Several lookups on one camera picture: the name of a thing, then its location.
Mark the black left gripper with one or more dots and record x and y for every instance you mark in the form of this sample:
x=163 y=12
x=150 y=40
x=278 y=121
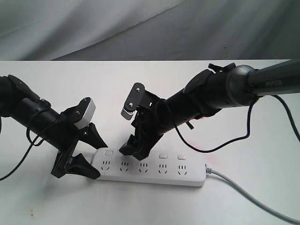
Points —
x=64 y=136

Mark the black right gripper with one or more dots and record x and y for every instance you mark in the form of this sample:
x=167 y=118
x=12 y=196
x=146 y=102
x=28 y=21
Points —
x=146 y=123

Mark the white five-outlet power strip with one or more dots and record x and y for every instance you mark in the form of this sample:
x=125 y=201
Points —
x=168 y=167

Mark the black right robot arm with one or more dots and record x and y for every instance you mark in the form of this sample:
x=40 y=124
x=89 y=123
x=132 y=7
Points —
x=206 y=94

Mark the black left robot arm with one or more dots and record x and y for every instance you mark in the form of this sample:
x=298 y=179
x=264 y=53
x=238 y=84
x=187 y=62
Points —
x=19 y=102

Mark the grey backdrop cloth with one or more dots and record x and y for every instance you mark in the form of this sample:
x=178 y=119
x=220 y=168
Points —
x=149 y=29

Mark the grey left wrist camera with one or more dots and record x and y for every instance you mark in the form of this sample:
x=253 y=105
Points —
x=81 y=114

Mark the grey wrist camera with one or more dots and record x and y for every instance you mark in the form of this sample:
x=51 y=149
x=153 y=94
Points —
x=140 y=100
x=81 y=114

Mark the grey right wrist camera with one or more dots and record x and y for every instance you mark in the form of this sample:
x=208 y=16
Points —
x=140 y=100

